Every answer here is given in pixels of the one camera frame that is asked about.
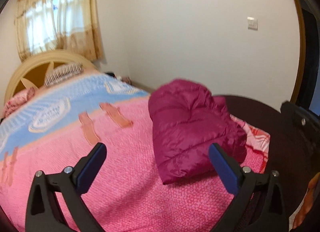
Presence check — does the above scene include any pink floral folded quilt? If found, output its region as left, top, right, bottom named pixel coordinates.
left=2, top=87, right=35, bottom=117

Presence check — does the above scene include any wooden door frame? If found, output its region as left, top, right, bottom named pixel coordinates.
left=289, top=0, right=307, bottom=108

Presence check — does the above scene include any magenta puffer jacket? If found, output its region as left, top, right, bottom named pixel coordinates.
left=148, top=79, right=248, bottom=185

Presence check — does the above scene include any pink and blue printed blanket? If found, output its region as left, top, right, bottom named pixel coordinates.
left=0, top=73, right=270, bottom=232

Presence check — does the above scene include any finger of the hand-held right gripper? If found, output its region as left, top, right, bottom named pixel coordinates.
left=280, top=100, right=320, bottom=147

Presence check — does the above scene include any striped pillow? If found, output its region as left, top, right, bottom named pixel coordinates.
left=44, top=62, right=83, bottom=88

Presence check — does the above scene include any beige patterned curtain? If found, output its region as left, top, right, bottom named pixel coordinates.
left=56, top=0, right=103, bottom=60
left=15, top=0, right=60, bottom=62

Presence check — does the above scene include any dark clutter beside bed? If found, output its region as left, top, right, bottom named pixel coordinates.
left=105, top=71, right=132, bottom=85

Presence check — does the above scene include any red checked bed sheet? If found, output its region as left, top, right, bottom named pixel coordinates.
left=230, top=115, right=271, bottom=175

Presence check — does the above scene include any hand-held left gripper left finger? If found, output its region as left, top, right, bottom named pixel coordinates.
left=25, top=142, right=107, bottom=232

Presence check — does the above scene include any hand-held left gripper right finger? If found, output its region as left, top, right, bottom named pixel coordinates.
left=209, top=143, right=287, bottom=232

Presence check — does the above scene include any cream wooden headboard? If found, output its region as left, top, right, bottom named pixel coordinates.
left=4, top=49, right=100, bottom=108

